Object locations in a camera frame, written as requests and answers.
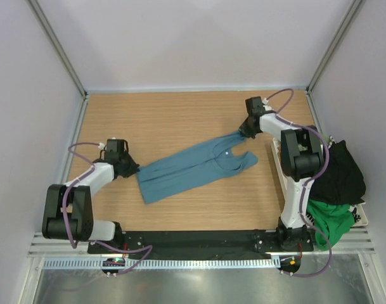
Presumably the aluminium frame post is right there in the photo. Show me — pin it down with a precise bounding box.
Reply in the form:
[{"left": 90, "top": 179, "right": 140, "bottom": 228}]
[
  {"left": 306, "top": 0, "right": 365, "bottom": 96},
  {"left": 26, "top": 0, "right": 87, "bottom": 98}
]

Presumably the green garment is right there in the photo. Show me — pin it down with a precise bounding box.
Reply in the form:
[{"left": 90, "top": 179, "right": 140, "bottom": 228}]
[{"left": 307, "top": 199, "right": 355, "bottom": 246}]

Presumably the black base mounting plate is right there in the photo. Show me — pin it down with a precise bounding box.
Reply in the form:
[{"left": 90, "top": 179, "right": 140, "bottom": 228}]
[{"left": 86, "top": 230, "right": 314, "bottom": 261}]

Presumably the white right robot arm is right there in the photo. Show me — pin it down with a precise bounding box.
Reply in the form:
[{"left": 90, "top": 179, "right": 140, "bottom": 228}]
[{"left": 239, "top": 96, "right": 325, "bottom": 251}]

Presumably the white slotted cable duct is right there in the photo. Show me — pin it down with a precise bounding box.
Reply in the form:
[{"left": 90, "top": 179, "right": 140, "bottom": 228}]
[{"left": 43, "top": 256, "right": 280, "bottom": 270}]

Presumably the blue tank top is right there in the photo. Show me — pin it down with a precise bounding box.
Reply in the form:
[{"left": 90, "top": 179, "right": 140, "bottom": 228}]
[{"left": 137, "top": 131, "right": 258, "bottom": 204}]

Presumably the white laundry tray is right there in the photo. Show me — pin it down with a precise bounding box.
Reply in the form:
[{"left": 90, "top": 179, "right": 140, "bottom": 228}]
[{"left": 271, "top": 137, "right": 368, "bottom": 227}]

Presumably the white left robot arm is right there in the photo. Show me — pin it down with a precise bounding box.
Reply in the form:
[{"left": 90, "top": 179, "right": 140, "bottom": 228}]
[{"left": 41, "top": 138, "right": 139, "bottom": 253}]

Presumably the left aluminium frame post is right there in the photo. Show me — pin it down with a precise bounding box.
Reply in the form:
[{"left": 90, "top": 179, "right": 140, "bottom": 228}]
[{"left": 26, "top": 0, "right": 87, "bottom": 98}]

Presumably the right aluminium frame post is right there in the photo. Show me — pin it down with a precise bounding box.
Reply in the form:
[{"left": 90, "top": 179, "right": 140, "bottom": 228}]
[{"left": 306, "top": 0, "right": 365, "bottom": 96}]

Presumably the black garment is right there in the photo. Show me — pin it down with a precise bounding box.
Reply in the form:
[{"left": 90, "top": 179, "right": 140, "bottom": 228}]
[{"left": 309, "top": 140, "right": 366, "bottom": 206}]

